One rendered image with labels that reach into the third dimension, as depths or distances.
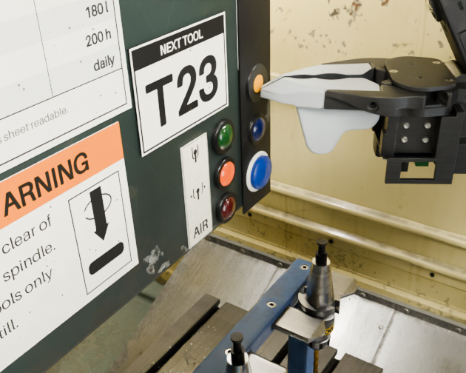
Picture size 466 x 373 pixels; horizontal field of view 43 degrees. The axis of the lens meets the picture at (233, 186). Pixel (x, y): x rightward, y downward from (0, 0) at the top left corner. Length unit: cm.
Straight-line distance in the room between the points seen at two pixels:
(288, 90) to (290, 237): 108
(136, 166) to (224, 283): 123
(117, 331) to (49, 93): 155
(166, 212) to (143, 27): 13
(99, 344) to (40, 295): 146
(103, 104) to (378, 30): 90
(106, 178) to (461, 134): 28
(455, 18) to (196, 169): 21
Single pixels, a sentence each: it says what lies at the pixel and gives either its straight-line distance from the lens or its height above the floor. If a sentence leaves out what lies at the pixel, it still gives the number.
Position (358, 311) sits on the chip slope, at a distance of 149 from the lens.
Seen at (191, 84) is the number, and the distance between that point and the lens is 41.
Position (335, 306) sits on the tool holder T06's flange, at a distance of 92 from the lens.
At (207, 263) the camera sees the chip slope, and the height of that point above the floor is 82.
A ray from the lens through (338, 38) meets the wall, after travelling 124.
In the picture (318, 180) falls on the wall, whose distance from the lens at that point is 139.
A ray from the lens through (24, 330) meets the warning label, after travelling 36.
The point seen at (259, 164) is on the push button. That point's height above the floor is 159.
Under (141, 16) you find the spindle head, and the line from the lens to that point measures 36.
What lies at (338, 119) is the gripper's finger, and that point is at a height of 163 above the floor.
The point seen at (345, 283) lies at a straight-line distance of 96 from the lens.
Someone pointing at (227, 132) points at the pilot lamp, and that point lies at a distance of 45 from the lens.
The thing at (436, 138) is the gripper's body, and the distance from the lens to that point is 48.
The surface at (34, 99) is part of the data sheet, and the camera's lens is 32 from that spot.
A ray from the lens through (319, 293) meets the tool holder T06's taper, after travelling 89.
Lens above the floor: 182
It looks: 30 degrees down
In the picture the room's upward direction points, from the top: 2 degrees counter-clockwise
